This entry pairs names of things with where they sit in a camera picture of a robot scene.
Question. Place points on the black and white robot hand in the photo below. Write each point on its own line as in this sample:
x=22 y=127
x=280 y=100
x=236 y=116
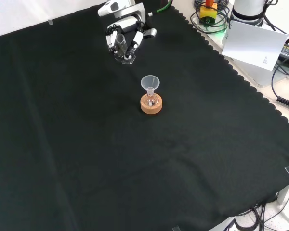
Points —
x=132 y=22

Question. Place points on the clear glass graduated cylinder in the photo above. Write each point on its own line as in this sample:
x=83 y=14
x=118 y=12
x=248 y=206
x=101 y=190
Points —
x=128 y=61

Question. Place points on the clear plastic funnel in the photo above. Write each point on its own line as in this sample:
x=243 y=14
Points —
x=150 y=82

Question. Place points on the yellow stop button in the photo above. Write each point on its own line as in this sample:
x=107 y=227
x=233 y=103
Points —
x=208 y=13

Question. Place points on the round-bottom glass flask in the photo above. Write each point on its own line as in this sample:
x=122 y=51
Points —
x=151 y=99

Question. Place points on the white box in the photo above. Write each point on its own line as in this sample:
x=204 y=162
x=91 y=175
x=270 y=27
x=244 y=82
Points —
x=255 y=74

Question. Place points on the black cloth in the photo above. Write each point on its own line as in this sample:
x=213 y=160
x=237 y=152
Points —
x=110 y=156

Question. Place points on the white wrist camera shell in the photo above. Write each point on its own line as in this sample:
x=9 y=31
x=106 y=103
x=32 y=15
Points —
x=108 y=8

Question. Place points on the grey metal bracket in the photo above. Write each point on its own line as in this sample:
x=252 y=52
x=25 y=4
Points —
x=287 y=192

